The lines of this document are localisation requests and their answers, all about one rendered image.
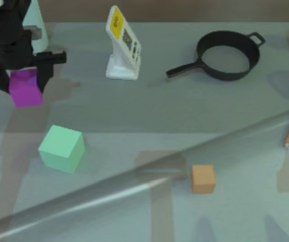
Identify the magenta cube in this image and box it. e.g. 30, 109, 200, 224
8, 68, 44, 108

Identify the mint green cube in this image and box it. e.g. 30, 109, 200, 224
38, 124, 86, 174

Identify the small orange cube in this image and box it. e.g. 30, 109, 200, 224
190, 164, 216, 195

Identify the white card stand with label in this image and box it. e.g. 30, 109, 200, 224
105, 5, 142, 81

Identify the black frying pan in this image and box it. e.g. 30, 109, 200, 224
165, 30, 266, 82

